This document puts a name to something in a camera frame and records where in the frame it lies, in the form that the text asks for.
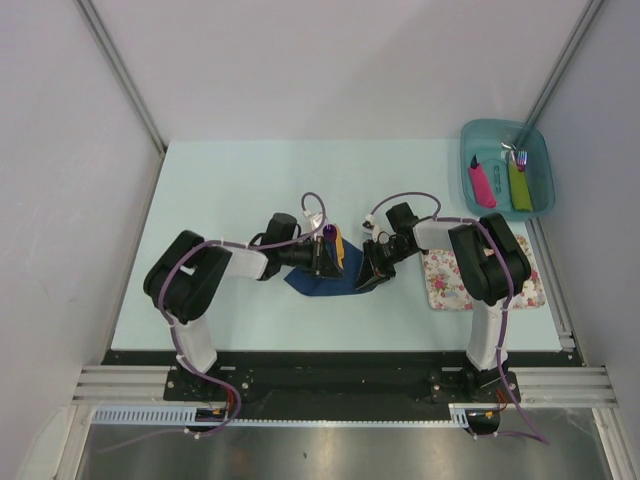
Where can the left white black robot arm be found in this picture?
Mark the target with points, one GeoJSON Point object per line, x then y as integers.
{"type": "Point", "coordinates": [183, 282]}

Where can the green rolled napkin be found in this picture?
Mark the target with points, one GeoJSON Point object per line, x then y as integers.
{"type": "Point", "coordinates": [519, 191]}

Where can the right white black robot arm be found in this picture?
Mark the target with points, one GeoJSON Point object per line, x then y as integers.
{"type": "Point", "coordinates": [493, 269]}

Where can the floral cloth mat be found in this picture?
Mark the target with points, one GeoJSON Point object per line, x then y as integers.
{"type": "Point", "coordinates": [446, 292]}

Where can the aluminium rail frame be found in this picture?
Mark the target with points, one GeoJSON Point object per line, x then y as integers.
{"type": "Point", "coordinates": [564, 428]}

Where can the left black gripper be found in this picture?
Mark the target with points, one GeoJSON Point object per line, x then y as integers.
{"type": "Point", "coordinates": [320, 262]}

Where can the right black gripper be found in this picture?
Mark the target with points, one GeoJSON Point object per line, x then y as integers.
{"type": "Point", "coordinates": [373, 271]}

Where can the iridescent fork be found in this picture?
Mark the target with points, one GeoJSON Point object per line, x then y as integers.
{"type": "Point", "coordinates": [520, 159]}

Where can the gold knife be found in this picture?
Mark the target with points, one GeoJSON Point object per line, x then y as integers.
{"type": "Point", "coordinates": [339, 248]}

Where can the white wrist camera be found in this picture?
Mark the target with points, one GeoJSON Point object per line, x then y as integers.
{"type": "Point", "coordinates": [372, 228]}
{"type": "Point", "coordinates": [316, 222]}

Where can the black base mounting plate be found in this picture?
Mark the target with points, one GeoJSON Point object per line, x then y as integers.
{"type": "Point", "coordinates": [347, 386]}

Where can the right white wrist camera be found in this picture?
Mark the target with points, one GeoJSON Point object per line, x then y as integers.
{"type": "Point", "coordinates": [372, 228]}

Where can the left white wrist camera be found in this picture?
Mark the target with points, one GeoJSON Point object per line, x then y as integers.
{"type": "Point", "coordinates": [316, 222]}

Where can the purple spoon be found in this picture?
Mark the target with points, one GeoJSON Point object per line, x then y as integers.
{"type": "Point", "coordinates": [330, 232]}

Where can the dark blue paper napkin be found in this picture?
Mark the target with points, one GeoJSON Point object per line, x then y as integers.
{"type": "Point", "coordinates": [311, 286]}

